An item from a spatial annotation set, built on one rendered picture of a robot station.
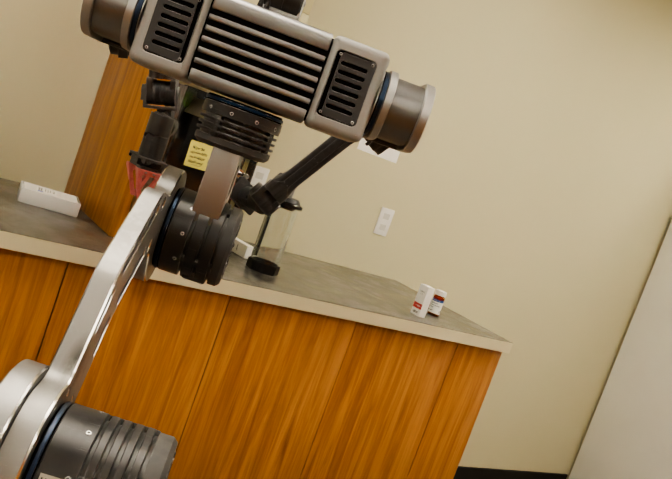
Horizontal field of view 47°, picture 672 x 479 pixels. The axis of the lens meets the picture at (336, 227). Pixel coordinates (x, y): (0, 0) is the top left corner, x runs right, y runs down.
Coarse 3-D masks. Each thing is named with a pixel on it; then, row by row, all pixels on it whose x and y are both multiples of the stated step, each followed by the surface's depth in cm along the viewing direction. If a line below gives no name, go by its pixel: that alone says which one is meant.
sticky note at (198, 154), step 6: (192, 144) 221; (198, 144) 222; (204, 144) 222; (192, 150) 221; (198, 150) 222; (204, 150) 223; (210, 150) 224; (186, 156) 221; (192, 156) 222; (198, 156) 222; (204, 156) 223; (186, 162) 221; (192, 162) 222; (198, 162) 223; (204, 162) 224; (198, 168) 223; (204, 168) 224
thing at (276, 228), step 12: (276, 216) 232; (288, 216) 232; (264, 228) 233; (276, 228) 232; (288, 228) 233; (264, 240) 233; (276, 240) 232; (252, 252) 236; (264, 252) 233; (276, 252) 233; (276, 264) 235
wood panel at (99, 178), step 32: (128, 64) 226; (96, 96) 243; (128, 96) 220; (96, 128) 235; (128, 128) 214; (96, 160) 229; (128, 160) 208; (64, 192) 245; (96, 192) 222; (128, 192) 206
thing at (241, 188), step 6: (240, 180) 217; (246, 180) 218; (234, 186) 217; (240, 186) 218; (246, 186) 219; (252, 186) 220; (234, 192) 217; (240, 192) 217; (246, 192) 215; (234, 198) 217; (240, 198) 217; (246, 198) 214; (240, 204) 219; (246, 204) 214; (246, 210) 221; (252, 210) 222
